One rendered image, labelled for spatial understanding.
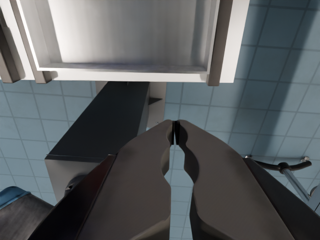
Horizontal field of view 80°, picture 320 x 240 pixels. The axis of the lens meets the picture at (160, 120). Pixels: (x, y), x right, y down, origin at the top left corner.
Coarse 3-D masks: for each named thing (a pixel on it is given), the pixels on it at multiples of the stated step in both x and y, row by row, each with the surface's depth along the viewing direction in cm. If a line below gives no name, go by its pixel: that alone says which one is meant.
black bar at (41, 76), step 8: (16, 0) 26; (16, 8) 27; (16, 16) 27; (24, 32) 28; (24, 40) 29; (32, 56) 30; (32, 64) 30; (32, 72) 31; (40, 72) 31; (48, 72) 32; (40, 80) 32; (48, 80) 32
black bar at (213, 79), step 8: (224, 0) 25; (232, 0) 25; (224, 8) 26; (224, 16) 26; (224, 24) 27; (216, 32) 27; (224, 32) 27; (216, 40) 28; (224, 40) 28; (216, 48) 28; (224, 48) 28; (216, 56) 29; (216, 64) 29; (216, 72) 30; (208, 80) 31; (216, 80) 31
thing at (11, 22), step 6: (0, 0) 28; (6, 0) 28; (0, 6) 28; (6, 6) 28; (0, 12) 28; (6, 12) 28; (12, 12) 28; (0, 18) 29; (6, 18) 29; (12, 18) 29; (6, 24) 29; (12, 24) 29
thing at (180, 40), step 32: (32, 0) 27; (64, 0) 27; (96, 0) 27; (128, 0) 27; (160, 0) 27; (192, 0) 27; (32, 32) 27; (64, 32) 30; (96, 32) 29; (128, 32) 29; (160, 32) 29; (192, 32) 29; (64, 64) 31; (96, 64) 31; (128, 64) 32; (160, 64) 32; (192, 64) 31
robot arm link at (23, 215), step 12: (0, 192) 39; (12, 192) 40; (24, 192) 43; (0, 204) 37; (12, 204) 39; (24, 204) 40; (36, 204) 42; (48, 204) 45; (0, 216) 37; (12, 216) 38; (24, 216) 39; (36, 216) 40; (0, 228) 36; (12, 228) 37; (24, 228) 38
